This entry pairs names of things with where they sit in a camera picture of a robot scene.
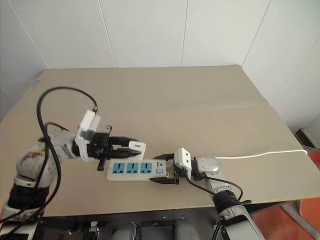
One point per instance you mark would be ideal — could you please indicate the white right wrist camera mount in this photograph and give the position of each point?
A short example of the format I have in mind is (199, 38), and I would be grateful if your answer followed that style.
(183, 158)

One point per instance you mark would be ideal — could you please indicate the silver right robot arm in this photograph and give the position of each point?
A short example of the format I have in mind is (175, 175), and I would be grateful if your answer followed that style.
(237, 217)

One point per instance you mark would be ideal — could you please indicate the white charger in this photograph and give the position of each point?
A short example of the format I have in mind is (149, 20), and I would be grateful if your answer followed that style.
(138, 148)

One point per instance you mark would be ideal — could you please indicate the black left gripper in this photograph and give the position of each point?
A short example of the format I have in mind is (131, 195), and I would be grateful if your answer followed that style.
(100, 147)

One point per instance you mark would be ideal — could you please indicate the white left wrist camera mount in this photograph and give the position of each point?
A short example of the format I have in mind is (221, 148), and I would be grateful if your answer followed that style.
(87, 123)

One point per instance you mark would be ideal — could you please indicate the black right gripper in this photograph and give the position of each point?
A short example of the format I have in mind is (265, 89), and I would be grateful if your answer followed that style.
(176, 173)

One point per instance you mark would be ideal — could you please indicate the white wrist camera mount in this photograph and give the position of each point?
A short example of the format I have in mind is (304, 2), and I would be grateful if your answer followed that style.
(87, 123)
(183, 158)

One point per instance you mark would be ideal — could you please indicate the white power strip blue sockets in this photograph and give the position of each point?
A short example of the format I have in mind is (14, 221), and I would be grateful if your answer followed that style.
(135, 175)

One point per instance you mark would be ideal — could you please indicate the grey rounded shape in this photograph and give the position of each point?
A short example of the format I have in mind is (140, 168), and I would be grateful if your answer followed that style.
(127, 231)
(186, 230)

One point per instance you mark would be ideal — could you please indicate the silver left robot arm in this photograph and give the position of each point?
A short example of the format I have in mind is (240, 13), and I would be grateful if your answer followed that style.
(30, 161)

